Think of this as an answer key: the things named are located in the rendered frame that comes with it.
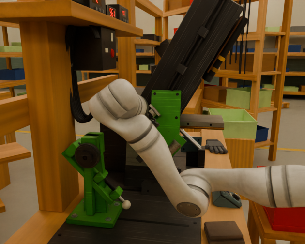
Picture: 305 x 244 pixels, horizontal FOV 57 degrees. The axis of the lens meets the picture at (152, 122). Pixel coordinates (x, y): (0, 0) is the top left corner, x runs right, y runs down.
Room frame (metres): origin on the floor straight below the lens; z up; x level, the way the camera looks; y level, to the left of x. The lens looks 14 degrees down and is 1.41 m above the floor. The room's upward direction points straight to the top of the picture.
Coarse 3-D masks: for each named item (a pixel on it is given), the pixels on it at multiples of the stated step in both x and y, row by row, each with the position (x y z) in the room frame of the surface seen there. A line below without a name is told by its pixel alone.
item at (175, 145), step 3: (174, 141) 0.99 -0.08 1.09; (171, 144) 0.99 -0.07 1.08; (174, 144) 0.99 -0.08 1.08; (177, 144) 0.98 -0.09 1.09; (180, 144) 1.01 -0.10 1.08; (168, 147) 0.99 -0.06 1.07; (171, 147) 0.99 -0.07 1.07; (174, 147) 0.98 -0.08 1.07; (177, 147) 0.99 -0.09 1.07; (171, 150) 0.98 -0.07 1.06; (174, 150) 0.99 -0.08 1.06; (171, 153) 0.98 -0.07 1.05
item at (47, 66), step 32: (32, 0) 0.87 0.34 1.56; (128, 0) 1.87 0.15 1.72; (32, 32) 0.87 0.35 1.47; (64, 32) 0.97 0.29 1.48; (32, 64) 0.87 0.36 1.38; (64, 64) 0.95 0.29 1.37; (128, 64) 1.87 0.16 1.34; (32, 96) 0.87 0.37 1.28; (64, 96) 0.94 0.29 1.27; (32, 128) 0.88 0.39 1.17; (64, 128) 0.92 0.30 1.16; (64, 160) 0.90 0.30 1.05; (64, 192) 0.89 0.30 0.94
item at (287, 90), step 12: (276, 36) 9.19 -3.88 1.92; (252, 48) 8.96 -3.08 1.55; (264, 48) 8.90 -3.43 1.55; (276, 48) 8.81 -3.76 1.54; (288, 48) 8.78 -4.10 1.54; (300, 48) 8.69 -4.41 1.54; (276, 60) 8.80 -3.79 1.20; (288, 72) 8.70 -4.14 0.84; (300, 72) 8.63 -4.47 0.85; (228, 84) 9.15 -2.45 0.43; (264, 84) 9.27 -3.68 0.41
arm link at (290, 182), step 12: (276, 168) 0.58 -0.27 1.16; (288, 168) 0.56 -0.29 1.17; (300, 168) 0.55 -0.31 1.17; (276, 180) 0.55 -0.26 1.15; (288, 180) 0.54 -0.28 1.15; (300, 180) 0.53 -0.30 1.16; (276, 192) 0.54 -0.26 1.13; (288, 192) 0.53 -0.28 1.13; (300, 192) 0.52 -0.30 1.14; (276, 204) 0.55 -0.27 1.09; (288, 204) 0.54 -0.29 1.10; (300, 204) 0.53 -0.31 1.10
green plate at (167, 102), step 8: (152, 96) 1.08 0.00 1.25; (160, 96) 1.08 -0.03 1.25; (168, 96) 1.07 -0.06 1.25; (176, 96) 1.07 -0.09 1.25; (152, 104) 1.08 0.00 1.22; (160, 104) 1.07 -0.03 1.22; (168, 104) 1.06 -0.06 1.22; (176, 104) 1.06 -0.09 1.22; (160, 112) 1.06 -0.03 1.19; (168, 112) 1.06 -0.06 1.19; (176, 112) 1.05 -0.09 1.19; (160, 120) 1.05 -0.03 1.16; (168, 120) 1.05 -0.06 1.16; (176, 120) 1.04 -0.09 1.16; (160, 128) 1.05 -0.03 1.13; (168, 128) 1.04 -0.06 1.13; (176, 128) 1.04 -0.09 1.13; (168, 136) 1.03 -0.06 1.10
